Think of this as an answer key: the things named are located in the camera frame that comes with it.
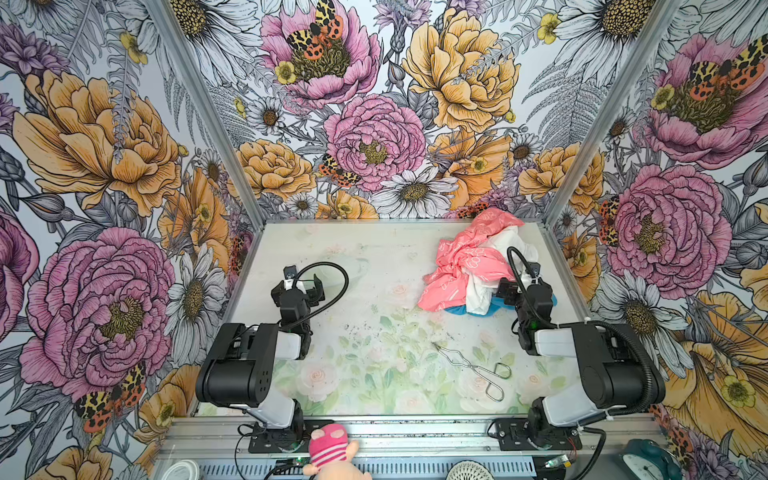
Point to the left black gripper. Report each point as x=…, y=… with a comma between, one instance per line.
x=315, y=294

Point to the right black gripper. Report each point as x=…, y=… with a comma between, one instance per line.
x=510, y=293

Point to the teal blue cloth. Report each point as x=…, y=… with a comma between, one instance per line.
x=486, y=306

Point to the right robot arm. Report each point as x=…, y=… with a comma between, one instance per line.
x=616, y=375

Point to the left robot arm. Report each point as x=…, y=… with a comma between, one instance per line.
x=238, y=370

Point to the white cloth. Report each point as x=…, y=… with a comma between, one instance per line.
x=488, y=263

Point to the pink patterned cloth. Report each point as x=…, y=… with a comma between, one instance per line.
x=449, y=279

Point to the pink striped plush toy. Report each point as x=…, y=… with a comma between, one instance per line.
x=331, y=453

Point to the round white vent disc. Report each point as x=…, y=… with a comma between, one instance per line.
x=469, y=470

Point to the green alarm clock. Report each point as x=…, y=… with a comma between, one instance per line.
x=645, y=459

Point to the white round lid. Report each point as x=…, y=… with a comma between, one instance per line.
x=183, y=470

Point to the metal wire tongs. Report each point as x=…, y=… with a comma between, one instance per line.
x=491, y=389

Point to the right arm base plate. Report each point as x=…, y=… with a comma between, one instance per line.
x=519, y=434

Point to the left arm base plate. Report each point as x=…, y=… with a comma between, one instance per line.
x=294, y=439

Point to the aluminium front rail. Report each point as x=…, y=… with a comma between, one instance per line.
x=402, y=447

